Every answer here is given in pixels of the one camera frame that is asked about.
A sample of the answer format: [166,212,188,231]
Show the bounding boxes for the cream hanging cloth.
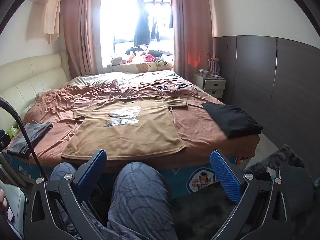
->
[42,0,62,43]

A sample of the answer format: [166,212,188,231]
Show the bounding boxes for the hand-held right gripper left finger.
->
[24,149,108,240]

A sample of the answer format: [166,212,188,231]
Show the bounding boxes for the person's left hand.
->
[0,189,7,212]

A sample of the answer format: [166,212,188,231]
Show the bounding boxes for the bed with brown sheet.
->
[0,70,264,200]

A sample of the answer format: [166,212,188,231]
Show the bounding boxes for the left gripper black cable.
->
[0,98,42,173]

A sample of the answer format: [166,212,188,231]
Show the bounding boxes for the cream padded headboard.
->
[0,51,72,110]

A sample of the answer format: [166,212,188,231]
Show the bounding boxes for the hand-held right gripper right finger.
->
[210,150,290,240]

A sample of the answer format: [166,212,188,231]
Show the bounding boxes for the beige bed sheet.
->
[61,70,180,88]

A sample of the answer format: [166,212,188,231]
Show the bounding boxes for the pile of plush toys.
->
[110,45,174,65]

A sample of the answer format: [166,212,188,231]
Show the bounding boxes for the black folded clothes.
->
[201,102,264,138]

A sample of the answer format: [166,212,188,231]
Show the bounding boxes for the orange-brown fleece blanket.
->
[24,79,260,167]

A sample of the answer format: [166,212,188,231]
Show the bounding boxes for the pink curtain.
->
[170,0,215,80]
[61,0,103,79]

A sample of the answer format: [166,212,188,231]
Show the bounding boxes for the bear print pillow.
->
[107,61,173,73]

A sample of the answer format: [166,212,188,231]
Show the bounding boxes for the person's left leg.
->
[50,162,108,240]

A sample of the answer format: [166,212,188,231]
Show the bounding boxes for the brown printed t-shirt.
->
[61,96,188,161]

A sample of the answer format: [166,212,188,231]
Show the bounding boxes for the black cable on bed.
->
[156,80,199,97]

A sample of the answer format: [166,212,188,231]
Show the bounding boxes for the dark hanging garment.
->
[149,12,161,42]
[133,0,151,47]

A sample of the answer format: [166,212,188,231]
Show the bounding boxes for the dark shaggy rug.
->
[90,145,305,240]

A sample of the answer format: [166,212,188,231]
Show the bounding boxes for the bright window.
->
[100,0,174,68]

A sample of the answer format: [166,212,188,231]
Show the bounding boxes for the grey folded clothes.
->
[7,121,53,158]

